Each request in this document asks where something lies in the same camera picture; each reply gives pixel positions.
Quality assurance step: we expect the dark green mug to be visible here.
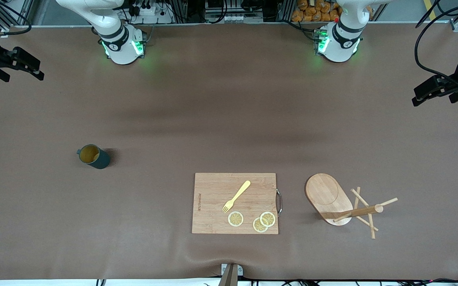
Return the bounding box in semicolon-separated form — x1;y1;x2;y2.
77;144;111;170

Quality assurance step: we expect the wooden mug tree rack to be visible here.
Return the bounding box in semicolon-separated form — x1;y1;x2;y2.
305;173;398;240

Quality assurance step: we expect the white power strip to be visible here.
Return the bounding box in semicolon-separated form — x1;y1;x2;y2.
128;0;174;24

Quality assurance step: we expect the bag of orange snacks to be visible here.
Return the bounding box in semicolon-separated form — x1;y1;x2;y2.
291;0;373;23

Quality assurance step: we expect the brown table mat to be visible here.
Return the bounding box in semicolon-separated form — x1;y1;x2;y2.
0;22;458;280

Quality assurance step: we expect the grey electronics box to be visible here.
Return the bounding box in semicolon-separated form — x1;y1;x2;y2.
205;0;265;23

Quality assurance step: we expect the yellow plastic fork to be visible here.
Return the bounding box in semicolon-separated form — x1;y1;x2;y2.
222;180;251;214

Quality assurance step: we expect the bamboo cutting board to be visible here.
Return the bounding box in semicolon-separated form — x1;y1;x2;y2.
192;173;283;235

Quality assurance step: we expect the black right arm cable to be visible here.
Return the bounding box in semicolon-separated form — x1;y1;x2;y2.
0;0;33;38

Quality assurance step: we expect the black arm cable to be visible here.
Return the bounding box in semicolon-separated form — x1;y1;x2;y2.
0;0;33;38
413;0;458;93

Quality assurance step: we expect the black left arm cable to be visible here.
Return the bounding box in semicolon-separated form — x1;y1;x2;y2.
413;0;458;93

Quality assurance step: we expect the grey metal camera mount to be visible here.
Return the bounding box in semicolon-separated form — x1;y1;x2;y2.
218;263;244;286

